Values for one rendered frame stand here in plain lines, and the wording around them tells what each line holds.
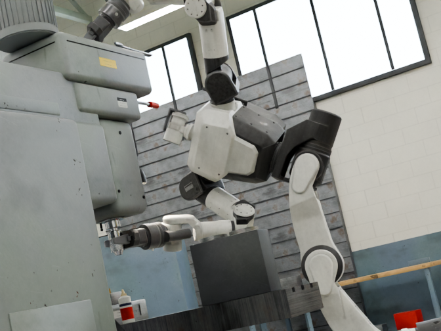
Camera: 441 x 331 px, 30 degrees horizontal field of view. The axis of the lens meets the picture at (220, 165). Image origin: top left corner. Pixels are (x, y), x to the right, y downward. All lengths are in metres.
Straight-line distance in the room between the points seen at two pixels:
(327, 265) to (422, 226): 7.29
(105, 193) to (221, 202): 0.58
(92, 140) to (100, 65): 0.28
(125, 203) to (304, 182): 0.63
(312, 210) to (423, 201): 7.24
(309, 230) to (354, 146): 7.51
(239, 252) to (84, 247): 0.47
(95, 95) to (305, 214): 0.83
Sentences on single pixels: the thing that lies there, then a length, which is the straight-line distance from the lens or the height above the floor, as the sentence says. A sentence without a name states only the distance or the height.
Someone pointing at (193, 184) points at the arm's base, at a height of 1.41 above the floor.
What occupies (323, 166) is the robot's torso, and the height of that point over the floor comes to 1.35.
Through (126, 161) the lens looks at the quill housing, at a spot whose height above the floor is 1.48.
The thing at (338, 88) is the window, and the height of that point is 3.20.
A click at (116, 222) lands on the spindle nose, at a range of 2.74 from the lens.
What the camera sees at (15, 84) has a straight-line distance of 2.42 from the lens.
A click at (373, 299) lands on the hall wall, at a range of 10.34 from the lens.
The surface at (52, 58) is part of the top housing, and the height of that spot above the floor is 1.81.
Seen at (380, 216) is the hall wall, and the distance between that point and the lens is 10.25.
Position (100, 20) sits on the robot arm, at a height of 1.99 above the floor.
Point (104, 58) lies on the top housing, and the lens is 2.76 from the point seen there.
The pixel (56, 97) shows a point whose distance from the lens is 2.53.
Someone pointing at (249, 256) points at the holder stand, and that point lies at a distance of 2.43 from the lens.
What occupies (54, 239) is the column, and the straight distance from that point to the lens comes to 2.17.
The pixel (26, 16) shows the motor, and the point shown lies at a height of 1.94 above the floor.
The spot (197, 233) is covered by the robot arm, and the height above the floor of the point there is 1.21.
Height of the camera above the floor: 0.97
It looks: 9 degrees up
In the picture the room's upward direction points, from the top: 13 degrees counter-clockwise
